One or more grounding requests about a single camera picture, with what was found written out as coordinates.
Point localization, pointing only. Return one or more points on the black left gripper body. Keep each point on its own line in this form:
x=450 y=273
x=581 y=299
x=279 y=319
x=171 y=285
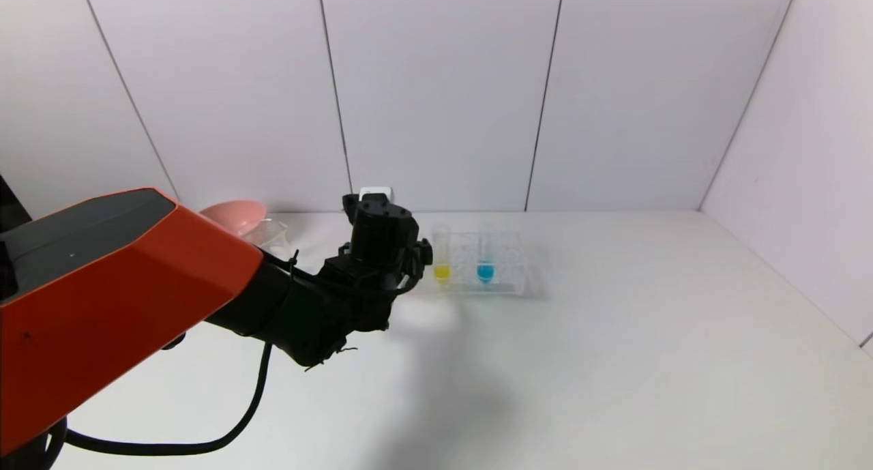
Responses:
x=382 y=238

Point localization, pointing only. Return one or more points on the yellow pigment test tube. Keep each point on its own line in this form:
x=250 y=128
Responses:
x=442 y=272

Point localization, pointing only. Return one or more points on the orange and black left arm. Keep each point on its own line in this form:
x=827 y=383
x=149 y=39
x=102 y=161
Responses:
x=123 y=286

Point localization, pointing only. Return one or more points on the blue pigment test tube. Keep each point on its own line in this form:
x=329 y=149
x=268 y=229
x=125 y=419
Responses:
x=485 y=272

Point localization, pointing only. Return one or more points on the clear glass beaker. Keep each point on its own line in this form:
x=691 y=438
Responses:
x=273 y=231

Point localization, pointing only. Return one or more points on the clear acrylic test tube rack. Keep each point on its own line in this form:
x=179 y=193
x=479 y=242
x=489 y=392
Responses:
x=508 y=265

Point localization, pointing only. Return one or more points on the pink plastic bowl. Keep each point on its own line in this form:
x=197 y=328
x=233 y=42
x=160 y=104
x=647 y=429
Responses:
x=235 y=214

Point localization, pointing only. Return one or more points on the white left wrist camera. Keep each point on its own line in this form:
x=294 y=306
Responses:
x=375 y=192

